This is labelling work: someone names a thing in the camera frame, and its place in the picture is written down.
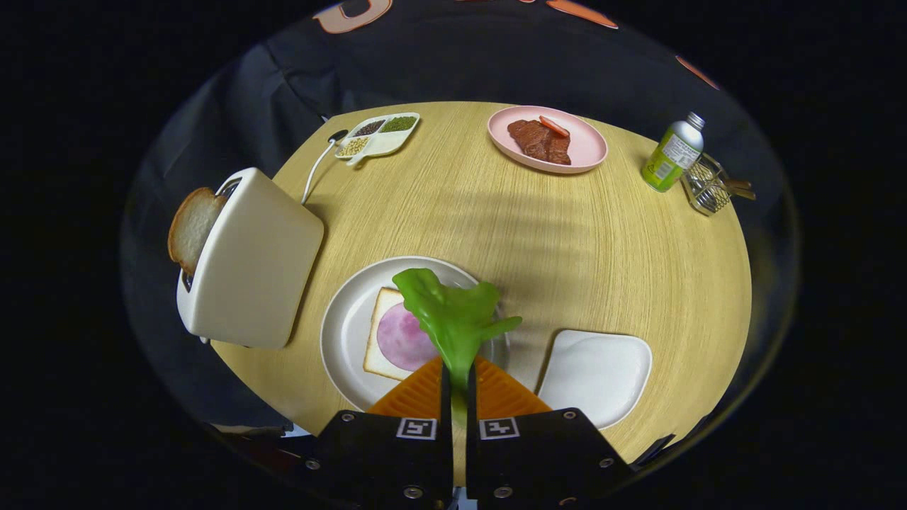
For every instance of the pink plate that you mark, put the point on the pink plate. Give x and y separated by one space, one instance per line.
588 149

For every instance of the white divided dish with beans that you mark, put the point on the white divided dish with beans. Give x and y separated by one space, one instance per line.
386 142

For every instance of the white round plate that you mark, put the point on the white round plate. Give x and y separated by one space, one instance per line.
346 333

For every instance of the white bread slice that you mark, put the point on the white bread slice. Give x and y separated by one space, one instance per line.
375 347

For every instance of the silver bottle with green label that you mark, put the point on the silver bottle with green label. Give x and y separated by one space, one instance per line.
669 156

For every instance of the green lettuce leaf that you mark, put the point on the green lettuce leaf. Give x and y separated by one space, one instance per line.
453 319

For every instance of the browned toast slice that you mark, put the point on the browned toast slice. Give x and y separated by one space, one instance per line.
190 227

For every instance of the pink ham slice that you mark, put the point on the pink ham slice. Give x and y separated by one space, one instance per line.
405 340

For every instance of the brown meat piece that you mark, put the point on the brown meat piece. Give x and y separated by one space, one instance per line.
538 143

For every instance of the white toaster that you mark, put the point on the white toaster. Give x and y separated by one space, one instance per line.
255 269

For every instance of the red sausage slice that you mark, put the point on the red sausage slice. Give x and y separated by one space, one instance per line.
554 126

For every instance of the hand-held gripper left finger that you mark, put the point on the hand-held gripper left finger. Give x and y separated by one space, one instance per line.
382 460

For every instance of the white squarish dish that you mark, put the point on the white squarish dish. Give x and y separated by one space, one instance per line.
595 375

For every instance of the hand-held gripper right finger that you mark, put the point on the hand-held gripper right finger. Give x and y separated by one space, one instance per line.
538 460

